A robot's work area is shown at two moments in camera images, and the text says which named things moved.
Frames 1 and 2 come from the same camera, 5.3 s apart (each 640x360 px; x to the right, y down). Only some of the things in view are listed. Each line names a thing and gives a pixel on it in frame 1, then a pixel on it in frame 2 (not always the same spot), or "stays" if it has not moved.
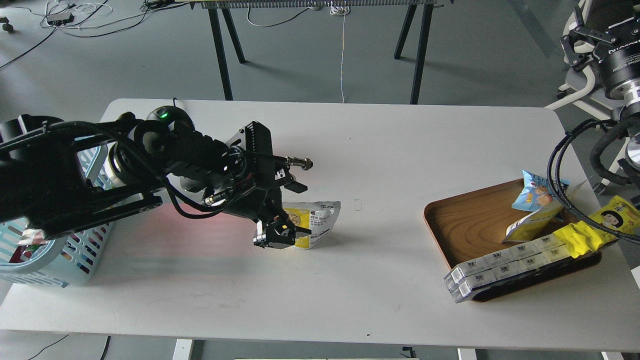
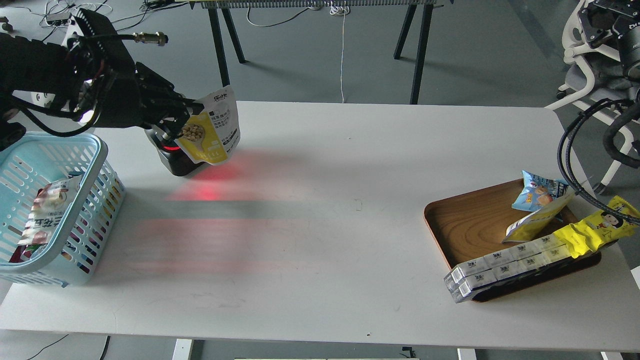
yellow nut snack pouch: x=318 y=216 to x=212 y=135
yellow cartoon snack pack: x=580 y=237 stays
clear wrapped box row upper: x=458 y=274 stays
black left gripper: x=256 y=178 to x=127 y=94
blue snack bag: x=537 y=194 stays
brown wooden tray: x=468 y=223 stays
